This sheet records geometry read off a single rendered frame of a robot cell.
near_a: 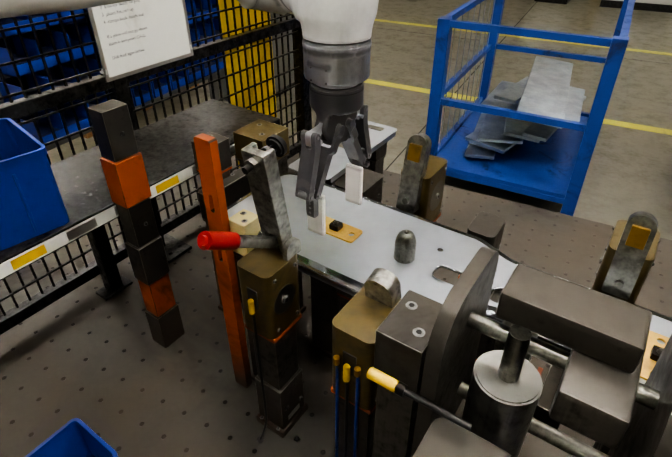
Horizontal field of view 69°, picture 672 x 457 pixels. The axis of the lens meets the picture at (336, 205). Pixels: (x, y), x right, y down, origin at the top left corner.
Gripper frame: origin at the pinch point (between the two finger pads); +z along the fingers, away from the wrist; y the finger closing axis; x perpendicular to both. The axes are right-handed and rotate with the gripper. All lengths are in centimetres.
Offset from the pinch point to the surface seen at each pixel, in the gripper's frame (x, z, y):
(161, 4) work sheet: -54, -22, -15
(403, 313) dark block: 22.8, -6.9, 21.4
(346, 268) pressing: 6.7, 5.0, 7.0
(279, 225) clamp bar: 1.7, -5.6, 15.4
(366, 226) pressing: 3.6, 4.9, -3.7
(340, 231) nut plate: 1.1, 4.6, 0.2
